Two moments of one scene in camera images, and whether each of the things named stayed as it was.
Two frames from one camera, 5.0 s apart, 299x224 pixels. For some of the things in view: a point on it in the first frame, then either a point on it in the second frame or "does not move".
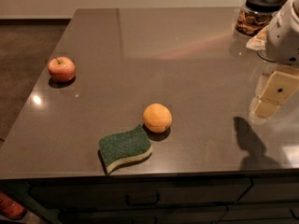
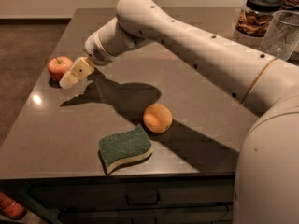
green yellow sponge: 124,147 does not move
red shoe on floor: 10,208 does not move
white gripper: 284,36 to 94,50
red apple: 62,68 does not move
